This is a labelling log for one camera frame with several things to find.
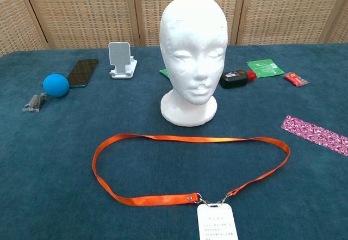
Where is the blue ball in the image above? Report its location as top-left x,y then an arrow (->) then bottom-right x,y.
42,73 -> 70,98

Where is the black and red device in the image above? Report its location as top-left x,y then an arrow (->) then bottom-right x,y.
219,70 -> 257,89

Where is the woven folding screen panel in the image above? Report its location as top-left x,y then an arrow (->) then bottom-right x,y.
20,0 -> 141,50
318,0 -> 348,45
132,0 -> 247,47
0,0 -> 48,58
236,0 -> 343,46

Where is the white foam mannequin head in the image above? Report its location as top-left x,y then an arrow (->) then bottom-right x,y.
159,0 -> 228,128

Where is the large green foil packet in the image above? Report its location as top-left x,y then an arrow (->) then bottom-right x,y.
246,58 -> 283,79

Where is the blue table cloth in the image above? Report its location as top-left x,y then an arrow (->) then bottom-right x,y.
0,43 -> 348,240

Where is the orange lanyard strap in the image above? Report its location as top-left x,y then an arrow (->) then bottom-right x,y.
91,133 -> 291,207

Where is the white badge card holder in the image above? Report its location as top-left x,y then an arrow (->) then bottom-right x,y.
196,203 -> 239,240

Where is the clear acrylic clip holder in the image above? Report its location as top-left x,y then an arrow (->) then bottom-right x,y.
22,92 -> 48,113

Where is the white phone stand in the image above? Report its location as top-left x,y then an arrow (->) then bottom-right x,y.
108,41 -> 138,80

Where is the black smartphone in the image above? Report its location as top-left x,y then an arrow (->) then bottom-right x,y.
66,58 -> 100,88

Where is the red snack packet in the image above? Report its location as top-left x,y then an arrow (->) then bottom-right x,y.
283,71 -> 310,88

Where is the purple patterned strip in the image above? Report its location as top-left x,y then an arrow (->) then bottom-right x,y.
280,114 -> 348,157

